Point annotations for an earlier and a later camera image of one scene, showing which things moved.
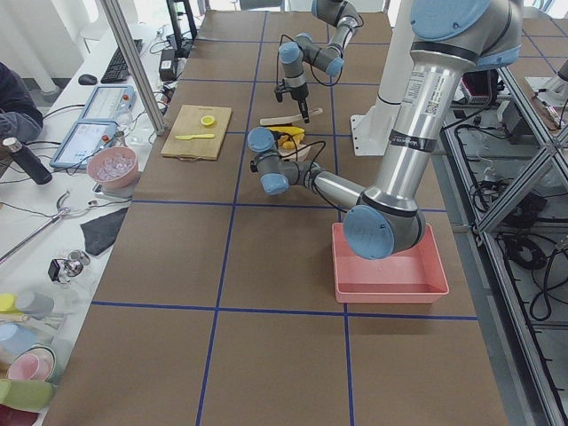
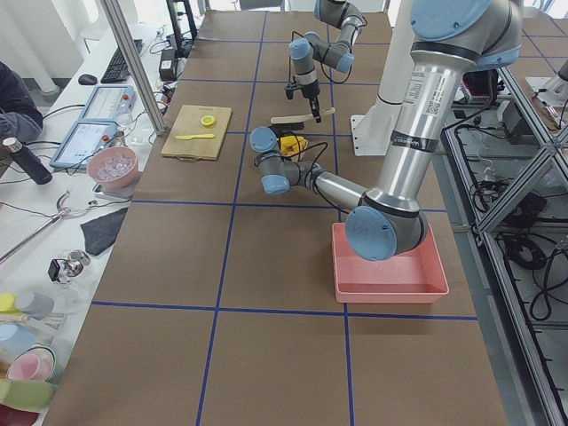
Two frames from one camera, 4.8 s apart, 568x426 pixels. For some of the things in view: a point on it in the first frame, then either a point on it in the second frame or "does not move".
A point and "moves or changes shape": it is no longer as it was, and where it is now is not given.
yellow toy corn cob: x=289 y=130 → x=288 y=145
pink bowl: x=114 y=168 does not move
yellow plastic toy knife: x=199 y=136 does not move
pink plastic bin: x=415 y=275 does not move
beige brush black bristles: x=287 y=121 moves or changes shape
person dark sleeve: x=20 y=115 does not move
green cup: x=30 y=395 does not move
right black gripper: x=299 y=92 → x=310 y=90
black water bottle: x=27 y=161 does not move
